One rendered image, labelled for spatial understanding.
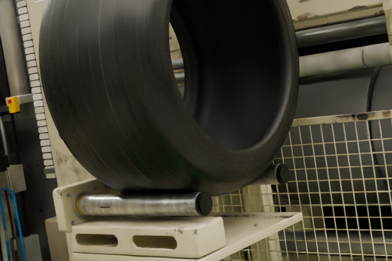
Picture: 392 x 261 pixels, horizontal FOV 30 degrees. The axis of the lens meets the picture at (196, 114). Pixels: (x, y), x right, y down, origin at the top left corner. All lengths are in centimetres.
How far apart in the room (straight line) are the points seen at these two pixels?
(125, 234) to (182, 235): 15
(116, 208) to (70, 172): 24
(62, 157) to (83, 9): 49
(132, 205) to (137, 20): 40
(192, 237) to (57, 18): 48
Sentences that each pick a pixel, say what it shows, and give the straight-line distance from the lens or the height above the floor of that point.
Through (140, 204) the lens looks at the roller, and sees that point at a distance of 147.
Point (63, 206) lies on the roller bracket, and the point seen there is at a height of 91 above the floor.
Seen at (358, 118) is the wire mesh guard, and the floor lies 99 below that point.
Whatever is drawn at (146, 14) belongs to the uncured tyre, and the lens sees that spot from 129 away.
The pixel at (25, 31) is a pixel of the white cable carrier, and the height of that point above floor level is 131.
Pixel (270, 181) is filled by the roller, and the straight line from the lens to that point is 161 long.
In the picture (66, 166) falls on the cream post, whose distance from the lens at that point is 173.
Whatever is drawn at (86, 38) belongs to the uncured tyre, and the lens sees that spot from 133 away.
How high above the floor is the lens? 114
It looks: 3 degrees down
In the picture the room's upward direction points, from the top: 9 degrees counter-clockwise
